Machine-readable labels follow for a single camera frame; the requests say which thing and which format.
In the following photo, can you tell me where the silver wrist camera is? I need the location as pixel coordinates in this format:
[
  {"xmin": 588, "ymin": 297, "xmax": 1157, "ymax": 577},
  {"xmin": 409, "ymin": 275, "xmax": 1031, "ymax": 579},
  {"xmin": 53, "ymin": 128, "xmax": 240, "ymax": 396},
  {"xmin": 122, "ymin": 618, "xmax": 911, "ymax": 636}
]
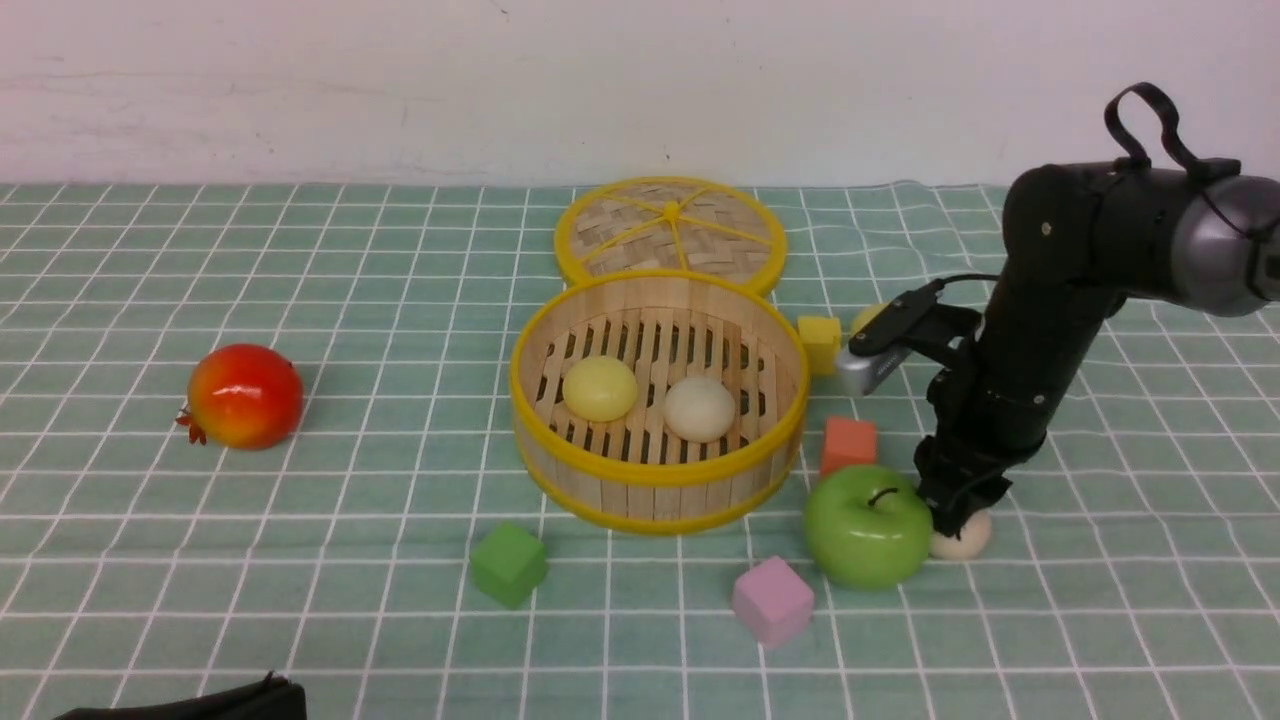
[{"xmin": 835, "ymin": 281, "xmax": 983, "ymax": 398}]

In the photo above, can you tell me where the orange cube block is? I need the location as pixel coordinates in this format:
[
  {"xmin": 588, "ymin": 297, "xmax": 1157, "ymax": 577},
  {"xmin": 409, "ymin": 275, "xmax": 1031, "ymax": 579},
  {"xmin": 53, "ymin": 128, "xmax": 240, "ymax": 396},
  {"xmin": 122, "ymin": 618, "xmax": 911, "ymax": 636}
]
[{"xmin": 818, "ymin": 416, "xmax": 878, "ymax": 482}]

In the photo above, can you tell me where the bamboo steamer tray yellow rim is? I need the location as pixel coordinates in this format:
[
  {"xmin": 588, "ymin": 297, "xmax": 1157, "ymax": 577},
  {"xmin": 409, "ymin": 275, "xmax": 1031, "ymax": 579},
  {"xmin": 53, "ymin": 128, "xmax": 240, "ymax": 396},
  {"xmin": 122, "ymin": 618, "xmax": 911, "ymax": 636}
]
[{"xmin": 508, "ymin": 269, "xmax": 810, "ymax": 536}]

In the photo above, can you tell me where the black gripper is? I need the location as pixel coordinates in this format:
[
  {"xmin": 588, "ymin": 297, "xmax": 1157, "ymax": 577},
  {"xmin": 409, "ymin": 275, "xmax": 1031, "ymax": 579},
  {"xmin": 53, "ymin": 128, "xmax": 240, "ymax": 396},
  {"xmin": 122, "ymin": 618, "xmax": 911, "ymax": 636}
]
[{"xmin": 916, "ymin": 290, "xmax": 1106, "ymax": 538}]

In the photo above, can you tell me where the yellow cube block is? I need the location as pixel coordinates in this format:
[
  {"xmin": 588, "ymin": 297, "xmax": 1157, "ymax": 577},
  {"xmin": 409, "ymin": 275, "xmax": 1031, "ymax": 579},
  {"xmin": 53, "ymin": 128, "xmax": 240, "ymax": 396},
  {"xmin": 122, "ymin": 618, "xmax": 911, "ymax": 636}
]
[{"xmin": 795, "ymin": 315, "xmax": 844, "ymax": 375}]

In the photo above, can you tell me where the green toy apple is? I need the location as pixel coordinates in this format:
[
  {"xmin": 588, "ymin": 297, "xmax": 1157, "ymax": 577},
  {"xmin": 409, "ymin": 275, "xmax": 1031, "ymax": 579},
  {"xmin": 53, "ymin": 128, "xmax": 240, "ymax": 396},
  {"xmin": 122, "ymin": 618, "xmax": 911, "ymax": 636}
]
[{"xmin": 803, "ymin": 465, "xmax": 933, "ymax": 591}]

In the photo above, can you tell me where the black cable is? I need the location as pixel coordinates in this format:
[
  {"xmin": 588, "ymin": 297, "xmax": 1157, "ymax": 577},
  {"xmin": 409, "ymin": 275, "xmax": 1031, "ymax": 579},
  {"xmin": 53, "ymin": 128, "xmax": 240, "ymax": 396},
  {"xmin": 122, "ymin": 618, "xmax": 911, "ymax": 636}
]
[{"xmin": 934, "ymin": 82, "xmax": 1243, "ymax": 301}]

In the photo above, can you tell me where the pink cube block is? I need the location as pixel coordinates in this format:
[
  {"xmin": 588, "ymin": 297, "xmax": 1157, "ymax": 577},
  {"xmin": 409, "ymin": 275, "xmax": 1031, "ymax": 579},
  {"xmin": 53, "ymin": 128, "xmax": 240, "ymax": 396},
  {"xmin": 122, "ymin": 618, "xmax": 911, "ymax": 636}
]
[{"xmin": 731, "ymin": 556, "xmax": 815, "ymax": 650}]

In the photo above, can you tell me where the white bun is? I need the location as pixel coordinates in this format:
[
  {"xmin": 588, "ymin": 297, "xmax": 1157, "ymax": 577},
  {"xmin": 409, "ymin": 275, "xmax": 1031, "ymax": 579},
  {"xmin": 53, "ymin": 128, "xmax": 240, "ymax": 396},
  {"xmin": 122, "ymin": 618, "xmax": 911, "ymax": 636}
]
[
  {"xmin": 663, "ymin": 377, "xmax": 739, "ymax": 445},
  {"xmin": 931, "ymin": 509, "xmax": 993, "ymax": 562}
]

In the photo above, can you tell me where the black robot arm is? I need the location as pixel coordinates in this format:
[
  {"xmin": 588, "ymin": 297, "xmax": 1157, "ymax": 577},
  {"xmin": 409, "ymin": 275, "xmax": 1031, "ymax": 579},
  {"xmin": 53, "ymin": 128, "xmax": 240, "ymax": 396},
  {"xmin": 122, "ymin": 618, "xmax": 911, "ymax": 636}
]
[{"xmin": 914, "ymin": 164, "xmax": 1279, "ymax": 536}]

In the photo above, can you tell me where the white bun front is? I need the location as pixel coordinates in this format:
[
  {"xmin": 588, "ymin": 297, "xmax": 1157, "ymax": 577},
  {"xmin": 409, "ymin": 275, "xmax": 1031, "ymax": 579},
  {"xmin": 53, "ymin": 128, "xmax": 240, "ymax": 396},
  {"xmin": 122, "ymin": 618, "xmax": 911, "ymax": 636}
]
[{"xmin": 663, "ymin": 377, "xmax": 739, "ymax": 445}]

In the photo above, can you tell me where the red pomegranate toy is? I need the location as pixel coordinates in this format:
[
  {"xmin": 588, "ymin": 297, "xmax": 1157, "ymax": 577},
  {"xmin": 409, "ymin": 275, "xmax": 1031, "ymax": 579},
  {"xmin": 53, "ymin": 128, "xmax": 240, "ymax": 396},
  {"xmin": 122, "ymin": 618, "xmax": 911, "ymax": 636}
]
[{"xmin": 175, "ymin": 343, "xmax": 305, "ymax": 450}]

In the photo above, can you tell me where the green checkered tablecloth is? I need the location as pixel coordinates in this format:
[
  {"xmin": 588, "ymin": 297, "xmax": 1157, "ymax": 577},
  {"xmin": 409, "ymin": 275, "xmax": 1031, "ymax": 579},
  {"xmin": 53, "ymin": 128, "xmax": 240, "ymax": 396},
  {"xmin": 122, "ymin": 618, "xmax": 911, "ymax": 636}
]
[{"xmin": 1, "ymin": 183, "xmax": 1279, "ymax": 719}]

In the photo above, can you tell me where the yellow bun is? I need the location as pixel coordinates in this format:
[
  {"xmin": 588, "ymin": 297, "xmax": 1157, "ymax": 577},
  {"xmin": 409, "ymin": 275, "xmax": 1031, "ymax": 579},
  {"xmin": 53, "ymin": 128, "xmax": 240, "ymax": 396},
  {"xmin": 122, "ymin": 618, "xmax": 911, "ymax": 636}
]
[
  {"xmin": 850, "ymin": 304, "xmax": 888, "ymax": 336},
  {"xmin": 561, "ymin": 356, "xmax": 637, "ymax": 423}
]

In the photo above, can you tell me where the green cube block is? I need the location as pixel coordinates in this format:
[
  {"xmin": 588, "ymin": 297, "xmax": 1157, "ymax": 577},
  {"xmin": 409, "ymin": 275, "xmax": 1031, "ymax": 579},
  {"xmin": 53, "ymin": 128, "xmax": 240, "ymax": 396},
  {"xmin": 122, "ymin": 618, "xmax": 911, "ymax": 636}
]
[{"xmin": 470, "ymin": 521, "xmax": 549, "ymax": 610}]

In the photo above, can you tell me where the woven bamboo steamer lid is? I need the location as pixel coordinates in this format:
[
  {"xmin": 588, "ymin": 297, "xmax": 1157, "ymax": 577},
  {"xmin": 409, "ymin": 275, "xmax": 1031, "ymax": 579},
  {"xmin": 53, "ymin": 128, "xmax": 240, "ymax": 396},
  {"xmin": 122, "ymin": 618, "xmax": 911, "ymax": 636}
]
[{"xmin": 553, "ymin": 176, "xmax": 788, "ymax": 296}]

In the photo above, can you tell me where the black object bottom edge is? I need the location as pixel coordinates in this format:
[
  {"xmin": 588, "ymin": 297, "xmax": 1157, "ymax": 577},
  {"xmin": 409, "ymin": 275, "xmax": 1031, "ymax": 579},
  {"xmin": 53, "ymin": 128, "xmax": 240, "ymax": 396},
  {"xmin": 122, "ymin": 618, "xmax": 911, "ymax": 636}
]
[{"xmin": 56, "ymin": 673, "xmax": 308, "ymax": 720}]

